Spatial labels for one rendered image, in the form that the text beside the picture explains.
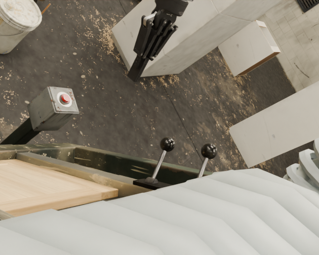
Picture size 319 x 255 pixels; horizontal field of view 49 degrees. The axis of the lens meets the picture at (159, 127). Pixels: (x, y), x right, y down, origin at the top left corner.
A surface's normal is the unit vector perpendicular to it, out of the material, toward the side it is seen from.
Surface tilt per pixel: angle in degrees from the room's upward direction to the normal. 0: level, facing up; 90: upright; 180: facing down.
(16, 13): 0
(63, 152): 31
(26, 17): 0
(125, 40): 90
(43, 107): 90
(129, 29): 90
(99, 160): 90
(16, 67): 0
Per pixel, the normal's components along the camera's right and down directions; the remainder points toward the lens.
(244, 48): -0.55, 0.17
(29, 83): 0.71, -0.43
